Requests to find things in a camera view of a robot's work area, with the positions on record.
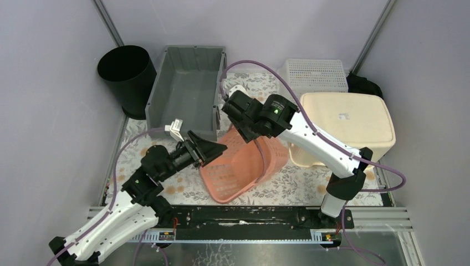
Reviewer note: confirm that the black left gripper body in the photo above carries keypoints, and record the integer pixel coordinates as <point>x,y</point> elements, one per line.
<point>194,151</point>

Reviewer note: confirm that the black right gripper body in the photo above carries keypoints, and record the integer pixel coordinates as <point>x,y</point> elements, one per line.
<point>248,133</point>

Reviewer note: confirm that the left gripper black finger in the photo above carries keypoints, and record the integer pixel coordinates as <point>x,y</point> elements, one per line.
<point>199,141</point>
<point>208,153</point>

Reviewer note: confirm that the pink perforated plastic basket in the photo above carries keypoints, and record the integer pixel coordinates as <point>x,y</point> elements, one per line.
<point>242,166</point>

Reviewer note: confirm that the grey plastic storage bin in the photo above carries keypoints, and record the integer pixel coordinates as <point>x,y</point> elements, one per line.
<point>187,88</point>

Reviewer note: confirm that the white perforated plastic basket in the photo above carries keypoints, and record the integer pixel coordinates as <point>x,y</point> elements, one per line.
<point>312,75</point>

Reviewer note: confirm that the cream plastic laundry basket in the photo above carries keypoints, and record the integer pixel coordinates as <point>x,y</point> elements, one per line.
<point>358,120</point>

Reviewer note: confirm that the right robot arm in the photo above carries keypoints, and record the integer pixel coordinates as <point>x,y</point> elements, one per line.
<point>280,118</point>

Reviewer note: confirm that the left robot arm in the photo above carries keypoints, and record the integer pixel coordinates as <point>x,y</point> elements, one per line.
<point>138,206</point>

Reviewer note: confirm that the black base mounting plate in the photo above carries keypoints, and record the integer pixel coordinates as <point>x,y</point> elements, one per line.
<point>250,223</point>

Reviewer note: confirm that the floral patterned table mat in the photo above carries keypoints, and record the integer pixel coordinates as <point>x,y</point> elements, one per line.
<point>291,186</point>

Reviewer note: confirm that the black cylindrical bin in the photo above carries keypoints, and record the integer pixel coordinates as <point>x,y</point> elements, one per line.
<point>129,73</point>

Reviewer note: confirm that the black crumpled cloth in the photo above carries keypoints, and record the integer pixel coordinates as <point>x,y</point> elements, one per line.
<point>361,85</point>

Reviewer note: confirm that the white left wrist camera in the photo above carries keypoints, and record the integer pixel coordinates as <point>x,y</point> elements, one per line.
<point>174,130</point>

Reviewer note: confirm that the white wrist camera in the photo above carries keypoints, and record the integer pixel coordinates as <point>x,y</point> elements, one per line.
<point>237,88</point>
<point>174,130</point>

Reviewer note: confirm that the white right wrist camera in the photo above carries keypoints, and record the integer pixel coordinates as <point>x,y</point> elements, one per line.
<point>237,88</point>

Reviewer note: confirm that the aluminium frame rail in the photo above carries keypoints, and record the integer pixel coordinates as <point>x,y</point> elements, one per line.
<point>366,219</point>

